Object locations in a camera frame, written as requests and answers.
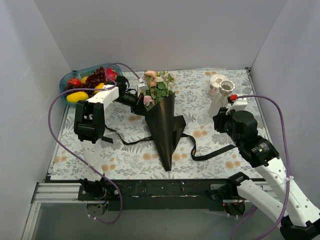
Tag white ceramic vase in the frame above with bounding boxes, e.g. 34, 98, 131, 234
208, 80, 235, 118

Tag purple cable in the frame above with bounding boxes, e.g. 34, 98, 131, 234
229, 94, 291, 240
48, 62, 143, 225

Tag pink flower bouquet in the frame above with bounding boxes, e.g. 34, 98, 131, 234
143, 70, 176, 111

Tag red apple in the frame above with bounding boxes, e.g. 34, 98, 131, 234
67, 78, 82, 87

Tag black ribbon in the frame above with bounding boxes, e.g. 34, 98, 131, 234
104, 125, 236, 162

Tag black paper cone wrapper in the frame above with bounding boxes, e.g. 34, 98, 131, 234
145, 93, 186, 172

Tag dark red grapes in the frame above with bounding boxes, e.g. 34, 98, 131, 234
64, 66, 106, 91

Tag teal plastic fruit basket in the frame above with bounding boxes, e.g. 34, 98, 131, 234
59, 63, 123, 106

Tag pink dragon fruit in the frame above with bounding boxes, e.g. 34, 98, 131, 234
104, 67, 118, 82

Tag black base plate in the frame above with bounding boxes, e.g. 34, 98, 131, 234
77, 179, 237, 211

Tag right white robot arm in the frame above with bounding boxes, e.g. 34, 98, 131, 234
213, 107, 320, 240

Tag aluminium rail frame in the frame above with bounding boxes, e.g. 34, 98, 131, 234
33, 69, 293, 230

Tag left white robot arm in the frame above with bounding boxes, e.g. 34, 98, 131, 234
74, 76, 148, 182

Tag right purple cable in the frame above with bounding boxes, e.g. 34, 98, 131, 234
229, 94, 291, 240

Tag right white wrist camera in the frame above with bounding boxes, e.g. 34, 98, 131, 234
226, 94, 248, 115

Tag yellow lemon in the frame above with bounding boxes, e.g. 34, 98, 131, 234
95, 83, 104, 89

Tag small orange fruit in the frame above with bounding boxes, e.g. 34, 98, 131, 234
81, 76, 88, 84

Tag floral table mat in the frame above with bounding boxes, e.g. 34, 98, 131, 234
50, 69, 268, 181

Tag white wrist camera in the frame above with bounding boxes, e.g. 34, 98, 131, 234
136, 78, 149, 96
226, 94, 248, 115

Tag yellow mango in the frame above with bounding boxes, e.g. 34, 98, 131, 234
66, 91, 89, 103

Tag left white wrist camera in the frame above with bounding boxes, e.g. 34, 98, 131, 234
136, 78, 149, 96

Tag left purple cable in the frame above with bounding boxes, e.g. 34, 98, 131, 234
48, 62, 143, 225

